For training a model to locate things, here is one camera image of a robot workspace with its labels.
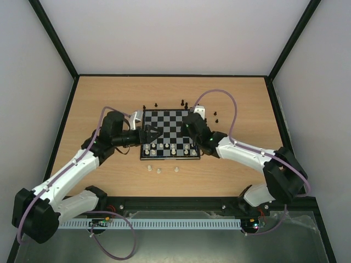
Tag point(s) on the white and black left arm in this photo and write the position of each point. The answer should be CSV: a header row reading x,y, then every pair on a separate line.
x,y
39,212

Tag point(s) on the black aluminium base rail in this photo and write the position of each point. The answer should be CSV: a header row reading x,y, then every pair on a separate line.
x,y
227,206

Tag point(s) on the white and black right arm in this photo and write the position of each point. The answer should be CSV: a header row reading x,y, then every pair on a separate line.
x,y
284,176

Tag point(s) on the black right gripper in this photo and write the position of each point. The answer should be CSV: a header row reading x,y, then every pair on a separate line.
x,y
190,120

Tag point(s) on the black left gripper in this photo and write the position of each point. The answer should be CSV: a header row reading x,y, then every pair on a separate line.
x,y
148,136

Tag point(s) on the light blue slotted cable duct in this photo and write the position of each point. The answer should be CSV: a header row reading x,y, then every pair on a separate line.
x,y
154,224

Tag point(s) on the black and silver chessboard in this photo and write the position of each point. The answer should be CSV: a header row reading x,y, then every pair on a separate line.
x,y
170,121

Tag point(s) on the black enclosure frame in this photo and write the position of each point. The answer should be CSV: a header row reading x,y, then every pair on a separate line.
x,y
172,82

